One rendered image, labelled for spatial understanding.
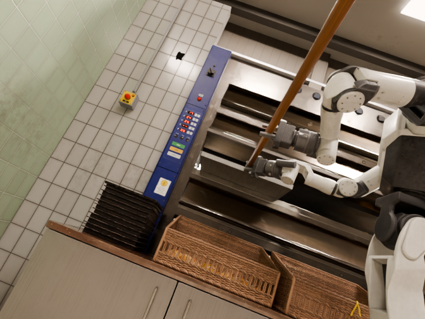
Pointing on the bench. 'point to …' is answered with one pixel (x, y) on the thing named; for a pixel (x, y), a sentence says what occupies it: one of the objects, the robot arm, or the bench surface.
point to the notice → (162, 187)
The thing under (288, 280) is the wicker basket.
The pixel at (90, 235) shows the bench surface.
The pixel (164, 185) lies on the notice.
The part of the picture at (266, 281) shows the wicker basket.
